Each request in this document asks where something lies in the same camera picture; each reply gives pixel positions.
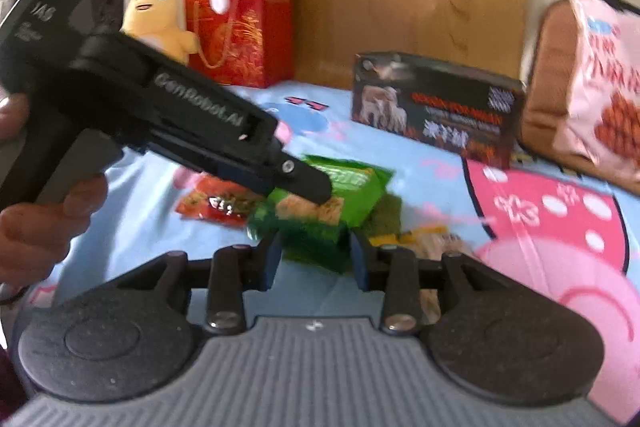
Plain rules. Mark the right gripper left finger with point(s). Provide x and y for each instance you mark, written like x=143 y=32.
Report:
x=234 y=270

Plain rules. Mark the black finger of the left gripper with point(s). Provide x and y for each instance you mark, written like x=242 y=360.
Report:
x=295 y=179

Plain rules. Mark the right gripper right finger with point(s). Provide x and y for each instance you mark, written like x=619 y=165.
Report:
x=393 y=270

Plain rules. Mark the dark green cracker packet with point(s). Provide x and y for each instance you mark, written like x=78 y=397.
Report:
x=318 y=234

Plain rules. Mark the orange red snack packet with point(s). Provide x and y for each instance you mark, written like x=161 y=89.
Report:
x=218 y=201

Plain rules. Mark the black sheep print box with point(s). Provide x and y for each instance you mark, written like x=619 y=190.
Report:
x=462 y=109

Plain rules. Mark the bright green candy bag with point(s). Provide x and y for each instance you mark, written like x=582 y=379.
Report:
x=385 y=217

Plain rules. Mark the magenta sleeve forearm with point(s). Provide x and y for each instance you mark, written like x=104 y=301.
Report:
x=12 y=395

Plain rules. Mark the person's left hand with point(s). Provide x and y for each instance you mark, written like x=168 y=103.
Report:
x=35 y=238

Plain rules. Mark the yellow plush duck toy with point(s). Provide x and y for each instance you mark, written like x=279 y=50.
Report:
x=156 y=23

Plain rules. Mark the red gift bag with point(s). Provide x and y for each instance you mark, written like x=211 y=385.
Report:
x=252 y=45

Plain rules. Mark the cartoon pig bed sheet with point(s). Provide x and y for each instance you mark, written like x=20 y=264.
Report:
x=570 y=237

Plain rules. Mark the brown seat cushion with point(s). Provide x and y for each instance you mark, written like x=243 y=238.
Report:
x=546 y=100

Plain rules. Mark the pink fried twist snack bag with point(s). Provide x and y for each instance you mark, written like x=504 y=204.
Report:
x=602 y=117

